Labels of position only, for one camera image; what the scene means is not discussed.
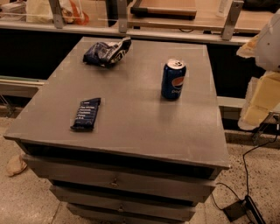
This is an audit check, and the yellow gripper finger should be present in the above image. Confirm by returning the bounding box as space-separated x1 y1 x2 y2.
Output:
236 35 259 59
238 71 280 130

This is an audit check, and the blue pepsi can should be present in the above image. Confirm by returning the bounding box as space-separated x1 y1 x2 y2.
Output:
161 59 186 100

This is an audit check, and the blue chip bag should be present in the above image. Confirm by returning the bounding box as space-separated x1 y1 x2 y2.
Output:
83 37 131 67

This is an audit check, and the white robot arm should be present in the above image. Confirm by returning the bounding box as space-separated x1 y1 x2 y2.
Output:
236 10 280 130

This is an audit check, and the orange white plastic bag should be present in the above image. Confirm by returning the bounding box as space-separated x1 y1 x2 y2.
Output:
59 0 89 25

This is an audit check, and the black framed wooden board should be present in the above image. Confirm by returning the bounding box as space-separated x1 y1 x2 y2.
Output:
130 0 197 20

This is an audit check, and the black floor power box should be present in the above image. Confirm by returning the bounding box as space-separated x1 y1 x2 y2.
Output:
222 195 266 224

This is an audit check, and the grey drawer cabinet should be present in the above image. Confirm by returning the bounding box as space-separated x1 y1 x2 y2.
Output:
6 38 229 224

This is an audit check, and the top drawer metal knob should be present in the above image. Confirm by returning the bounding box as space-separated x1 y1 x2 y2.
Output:
110 178 119 187

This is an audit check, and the dark blue snack bar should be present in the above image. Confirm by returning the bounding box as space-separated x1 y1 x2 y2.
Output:
71 98 101 131

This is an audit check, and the crumpled paper on floor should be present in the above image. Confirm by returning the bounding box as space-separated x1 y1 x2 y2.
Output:
6 155 27 177

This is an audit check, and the black floor cable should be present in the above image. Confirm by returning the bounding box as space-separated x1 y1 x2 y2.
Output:
210 115 280 211

